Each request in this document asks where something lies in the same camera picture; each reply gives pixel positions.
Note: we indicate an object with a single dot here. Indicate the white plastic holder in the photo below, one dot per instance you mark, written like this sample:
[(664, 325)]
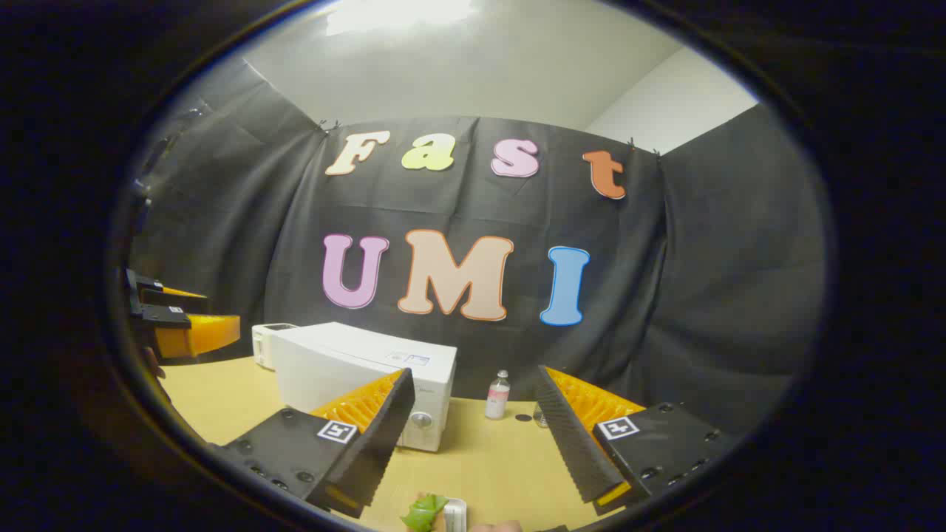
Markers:
[(456, 516)]

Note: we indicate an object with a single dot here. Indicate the white toaster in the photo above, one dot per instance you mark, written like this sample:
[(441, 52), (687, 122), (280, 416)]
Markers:
[(262, 343)]

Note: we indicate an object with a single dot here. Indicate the ceiling light panel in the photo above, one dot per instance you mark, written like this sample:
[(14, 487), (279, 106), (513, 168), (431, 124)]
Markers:
[(399, 15)]

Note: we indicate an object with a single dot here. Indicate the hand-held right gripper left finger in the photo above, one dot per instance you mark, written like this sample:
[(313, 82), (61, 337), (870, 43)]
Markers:
[(384, 436)]

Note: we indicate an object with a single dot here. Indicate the black backdrop cloth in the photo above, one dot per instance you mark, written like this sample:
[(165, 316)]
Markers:
[(665, 295)]

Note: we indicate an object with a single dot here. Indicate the sandwich with green lettuce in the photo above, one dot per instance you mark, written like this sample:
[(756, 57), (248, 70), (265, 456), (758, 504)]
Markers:
[(425, 513)]

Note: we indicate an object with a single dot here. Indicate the small glass jar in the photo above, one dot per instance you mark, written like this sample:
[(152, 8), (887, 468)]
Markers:
[(540, 420)]

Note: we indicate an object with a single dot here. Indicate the clear bottle with pink label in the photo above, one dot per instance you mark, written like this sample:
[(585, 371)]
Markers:
[(497, 403)]

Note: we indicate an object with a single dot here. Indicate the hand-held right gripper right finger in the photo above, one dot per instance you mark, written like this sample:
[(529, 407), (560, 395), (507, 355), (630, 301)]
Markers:
[(569, 443)]

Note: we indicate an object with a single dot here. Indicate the white microwave oven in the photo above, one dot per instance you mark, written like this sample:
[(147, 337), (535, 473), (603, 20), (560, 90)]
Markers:
[(332, 362)]

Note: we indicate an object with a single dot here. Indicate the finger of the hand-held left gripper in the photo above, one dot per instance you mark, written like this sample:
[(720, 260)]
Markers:
[(148, 284), (199, 334)]

